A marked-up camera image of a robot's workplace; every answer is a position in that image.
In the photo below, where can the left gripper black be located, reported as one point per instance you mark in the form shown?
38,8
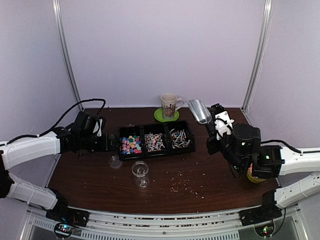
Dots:
105,147

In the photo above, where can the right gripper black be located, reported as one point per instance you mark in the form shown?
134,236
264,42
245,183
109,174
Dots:
211,148

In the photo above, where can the metal candy scoop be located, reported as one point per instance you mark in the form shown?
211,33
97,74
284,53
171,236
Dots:
199,111

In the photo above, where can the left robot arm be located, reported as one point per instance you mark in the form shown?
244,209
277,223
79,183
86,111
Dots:
58,141

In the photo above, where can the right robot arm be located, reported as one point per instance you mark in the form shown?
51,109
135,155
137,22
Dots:
246,154

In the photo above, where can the black bin star candies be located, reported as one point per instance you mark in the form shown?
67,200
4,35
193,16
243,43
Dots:
131,143

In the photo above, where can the clear jar lid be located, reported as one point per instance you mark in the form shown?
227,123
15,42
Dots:
115,162

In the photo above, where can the clear plastic jar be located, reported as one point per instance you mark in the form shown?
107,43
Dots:
140,171

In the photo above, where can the black bin small lollipops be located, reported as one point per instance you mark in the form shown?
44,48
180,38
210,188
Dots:
180,137

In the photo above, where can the green saucer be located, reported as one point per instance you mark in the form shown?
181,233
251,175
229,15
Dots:
158,115

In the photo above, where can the ceramic mug coral pattern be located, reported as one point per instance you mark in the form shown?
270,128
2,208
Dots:
170,103

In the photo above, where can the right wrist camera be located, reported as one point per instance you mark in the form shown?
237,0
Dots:
223,125

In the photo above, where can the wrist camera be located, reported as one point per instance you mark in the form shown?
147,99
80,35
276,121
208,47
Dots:
223,125
86,125

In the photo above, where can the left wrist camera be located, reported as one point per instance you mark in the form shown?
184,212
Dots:
86,125

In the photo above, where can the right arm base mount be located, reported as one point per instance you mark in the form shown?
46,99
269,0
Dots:
260,216

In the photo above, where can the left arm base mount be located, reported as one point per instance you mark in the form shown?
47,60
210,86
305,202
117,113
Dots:
71,216

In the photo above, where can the aluminium front rail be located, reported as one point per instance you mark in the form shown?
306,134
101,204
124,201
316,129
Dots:
217,225

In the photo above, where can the right aluminium corner post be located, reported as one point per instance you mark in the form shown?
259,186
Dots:
261,47

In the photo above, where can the aluminium corner post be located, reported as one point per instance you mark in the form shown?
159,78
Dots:
261,47
56,4

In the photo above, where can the left aluminium corner post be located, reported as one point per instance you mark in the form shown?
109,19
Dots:
56,4

